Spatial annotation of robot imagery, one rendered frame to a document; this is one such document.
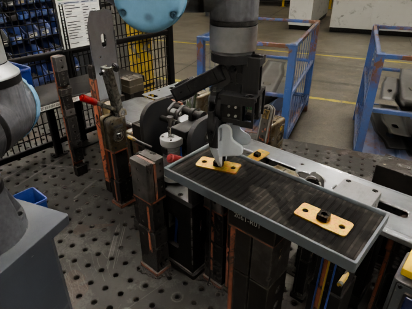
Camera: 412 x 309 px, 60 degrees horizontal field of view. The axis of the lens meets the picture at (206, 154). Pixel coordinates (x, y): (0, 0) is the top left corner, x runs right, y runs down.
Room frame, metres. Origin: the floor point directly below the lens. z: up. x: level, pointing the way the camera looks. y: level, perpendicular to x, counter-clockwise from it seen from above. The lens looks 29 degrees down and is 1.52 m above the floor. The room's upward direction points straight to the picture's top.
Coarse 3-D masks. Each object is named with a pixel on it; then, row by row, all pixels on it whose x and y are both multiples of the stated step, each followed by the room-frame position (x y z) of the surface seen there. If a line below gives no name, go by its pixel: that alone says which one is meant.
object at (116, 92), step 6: (102, 66) 1.10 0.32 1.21; (114, 66) 1.11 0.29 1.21; (102, 72) 1.08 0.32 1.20; (108, 72) 1.08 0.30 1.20; (108, 78) 1.09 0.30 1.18; (114, 78) 1.10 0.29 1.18; (108, 84) 1.09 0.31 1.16; (114, 84) 1.09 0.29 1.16; (108, 90) 1.10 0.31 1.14; (114, 90) 1.09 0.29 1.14; (114, 96) 1.09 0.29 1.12; (114, 102) 1.10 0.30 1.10; (120, 102) 1.10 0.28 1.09; (120, 108) 1.10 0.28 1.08; (114, 114) 1.12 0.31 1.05
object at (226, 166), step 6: (204, 156) 0.63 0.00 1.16; (198, 162) 0.60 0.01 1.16; (210, 162) 0.60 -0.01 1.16; (228, 162) 0.60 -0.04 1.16; (234, 162) 0.60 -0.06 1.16; (204, 168) 0.59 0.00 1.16; (210, 168) 0.58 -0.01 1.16; (216, 168) 0.58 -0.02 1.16; (222, 168) 0.58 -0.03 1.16; (228, 168) 0.58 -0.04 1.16; (234, 174) 0.56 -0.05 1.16
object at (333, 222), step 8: (304, 208) 0.46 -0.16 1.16; (312, 208) 0.46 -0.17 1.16; (304, 216) 0.44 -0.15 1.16; (312, 216) 0.44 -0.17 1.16; (320, 216) 0.43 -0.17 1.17; (328, 216) 0.43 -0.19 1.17; (336, 216) 0.44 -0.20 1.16; (320, 224) 0.42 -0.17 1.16; (328, 224) 0.42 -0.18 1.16; (336, 224) 0.42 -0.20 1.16; (344, 224) 0.42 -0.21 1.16; (352, 224) 0.42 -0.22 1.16; (336, 232) 0.40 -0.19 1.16; (344, 232) 0.40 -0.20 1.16
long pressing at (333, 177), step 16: (128, 112) 1.25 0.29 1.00; (256, 144) 0.99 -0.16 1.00; (272, 160) 0.90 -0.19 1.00; (288, 160) 0.89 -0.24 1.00; (304, 160) 0.89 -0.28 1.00; (336, 176) 0.81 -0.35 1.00; (352, 176) 0.81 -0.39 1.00; (384, 192) 0.73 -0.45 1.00; (400, 208) 0.67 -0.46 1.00; (400, 224) 0.61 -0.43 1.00; (400, 240) 0.57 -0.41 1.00
